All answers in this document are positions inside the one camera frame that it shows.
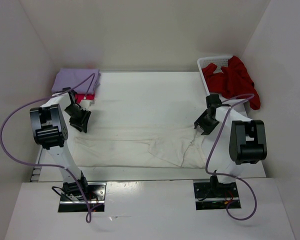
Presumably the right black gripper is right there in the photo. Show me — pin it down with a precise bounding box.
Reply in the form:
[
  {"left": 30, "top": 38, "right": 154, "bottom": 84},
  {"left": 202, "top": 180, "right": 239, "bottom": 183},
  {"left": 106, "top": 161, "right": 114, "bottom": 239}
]
[{"left": 194, "top": 109, "right": 221, "bottom": 136}]

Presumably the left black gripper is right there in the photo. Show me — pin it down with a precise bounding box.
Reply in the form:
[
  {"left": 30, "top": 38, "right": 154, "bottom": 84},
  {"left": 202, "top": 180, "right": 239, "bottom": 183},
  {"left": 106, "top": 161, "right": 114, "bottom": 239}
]
[{"left": 63, "top": 104, "right": 91, "bottom": 133}]

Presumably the cream white t shirt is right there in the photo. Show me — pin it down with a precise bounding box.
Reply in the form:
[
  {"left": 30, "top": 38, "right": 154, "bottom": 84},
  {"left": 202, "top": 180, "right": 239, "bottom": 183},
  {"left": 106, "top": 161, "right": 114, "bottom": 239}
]
[{"left": 72, "top": 125, "right": 207, "bottom": 169}]

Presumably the pink t shirt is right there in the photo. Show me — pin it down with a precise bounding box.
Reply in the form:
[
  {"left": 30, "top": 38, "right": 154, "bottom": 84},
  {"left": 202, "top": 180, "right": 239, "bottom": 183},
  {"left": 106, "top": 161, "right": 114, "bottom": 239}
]
[{"left": 75, "top": 93, "right": 95, "bottom": 104}]

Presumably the lavender t shirt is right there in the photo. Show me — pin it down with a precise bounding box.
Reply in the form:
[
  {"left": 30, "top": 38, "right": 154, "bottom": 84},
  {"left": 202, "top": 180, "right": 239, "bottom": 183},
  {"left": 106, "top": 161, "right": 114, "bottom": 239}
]
[{"left": 51, "top": 68, "right": 101, "bottom": 95}]

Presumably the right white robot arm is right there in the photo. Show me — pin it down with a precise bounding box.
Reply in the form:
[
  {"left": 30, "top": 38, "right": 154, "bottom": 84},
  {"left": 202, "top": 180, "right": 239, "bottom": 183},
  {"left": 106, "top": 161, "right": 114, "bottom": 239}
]
[{"left": 194, "top": 94, "right": 267, "bottom": 197}]

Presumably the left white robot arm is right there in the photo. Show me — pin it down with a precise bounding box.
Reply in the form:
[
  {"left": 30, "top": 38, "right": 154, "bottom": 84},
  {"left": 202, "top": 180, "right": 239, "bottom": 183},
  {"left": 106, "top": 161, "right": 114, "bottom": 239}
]
[{"left": 29, "top": 87, "right": 91, "bottom": 200}]

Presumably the dark red t shirt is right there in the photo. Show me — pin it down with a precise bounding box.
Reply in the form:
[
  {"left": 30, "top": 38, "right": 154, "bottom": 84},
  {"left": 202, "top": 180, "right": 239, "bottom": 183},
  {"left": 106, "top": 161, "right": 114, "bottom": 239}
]
[{"left": 201, "top": 56, "right": 261, "bottom": 110}]

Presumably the white plastic laundry basket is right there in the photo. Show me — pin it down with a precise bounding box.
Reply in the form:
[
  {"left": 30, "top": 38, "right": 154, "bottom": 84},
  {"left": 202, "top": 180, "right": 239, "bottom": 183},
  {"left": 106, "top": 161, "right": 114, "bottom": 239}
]
[{"left": 196, "top": 54, "right": 233, "bottom": 95}]

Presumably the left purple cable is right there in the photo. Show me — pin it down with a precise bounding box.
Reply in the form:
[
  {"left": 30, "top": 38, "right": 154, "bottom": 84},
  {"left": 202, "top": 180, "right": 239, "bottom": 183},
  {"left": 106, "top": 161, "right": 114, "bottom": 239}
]
[{"left": 0, "top": 72, "right": 101, "bottom": 223}]

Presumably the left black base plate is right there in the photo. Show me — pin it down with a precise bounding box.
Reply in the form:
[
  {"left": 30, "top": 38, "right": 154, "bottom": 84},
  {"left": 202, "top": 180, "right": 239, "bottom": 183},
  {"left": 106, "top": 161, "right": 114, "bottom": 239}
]
[{"left": 53, "top": 182, "right": 107, "bottom": 213}]

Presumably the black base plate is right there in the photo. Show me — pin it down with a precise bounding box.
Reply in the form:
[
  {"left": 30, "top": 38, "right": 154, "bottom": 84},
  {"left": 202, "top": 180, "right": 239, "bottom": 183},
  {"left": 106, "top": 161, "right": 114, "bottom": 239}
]
[
  {"left": 53, "top": 182, "right": 107, "bottom": 213},
  {"left": 193, "top": 180, "right": 241, "bottom": 211}
]

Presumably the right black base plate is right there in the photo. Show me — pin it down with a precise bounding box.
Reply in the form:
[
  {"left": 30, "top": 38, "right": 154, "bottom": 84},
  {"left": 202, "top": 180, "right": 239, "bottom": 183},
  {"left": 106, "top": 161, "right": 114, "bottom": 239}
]
[{"left": 193, "top": 180, "right": 241, "bottom": 211}]

